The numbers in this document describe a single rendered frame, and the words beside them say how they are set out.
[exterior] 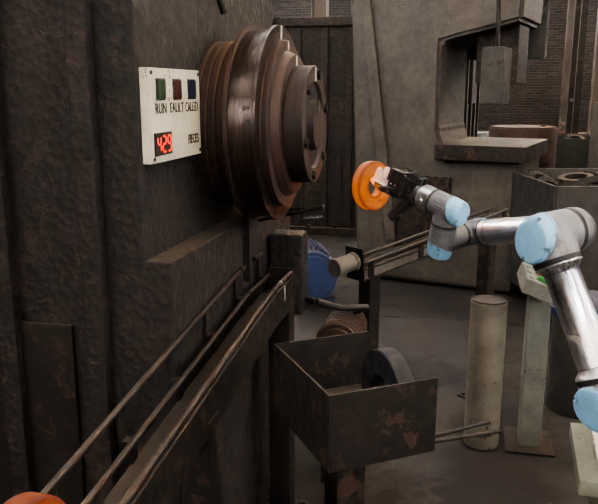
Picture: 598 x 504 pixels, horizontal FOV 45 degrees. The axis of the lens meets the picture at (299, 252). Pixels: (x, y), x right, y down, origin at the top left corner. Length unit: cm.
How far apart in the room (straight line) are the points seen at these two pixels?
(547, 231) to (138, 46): 101
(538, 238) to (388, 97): 281
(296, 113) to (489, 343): 115
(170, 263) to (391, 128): 320
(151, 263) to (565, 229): 98
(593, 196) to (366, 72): 159
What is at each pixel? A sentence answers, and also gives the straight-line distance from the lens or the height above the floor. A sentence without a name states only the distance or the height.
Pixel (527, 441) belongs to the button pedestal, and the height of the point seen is 3.
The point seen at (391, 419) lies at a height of 66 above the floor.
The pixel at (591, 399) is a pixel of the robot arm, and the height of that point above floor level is 51.
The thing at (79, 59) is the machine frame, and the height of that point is 125.
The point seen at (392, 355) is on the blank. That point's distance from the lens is 128.
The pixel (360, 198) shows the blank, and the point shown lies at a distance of 224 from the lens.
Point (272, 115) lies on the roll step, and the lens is 163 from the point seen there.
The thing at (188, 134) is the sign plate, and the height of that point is 111.
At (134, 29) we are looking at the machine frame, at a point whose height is 131.
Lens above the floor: 120
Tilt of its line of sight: 13 degrees down
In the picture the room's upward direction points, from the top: straight up
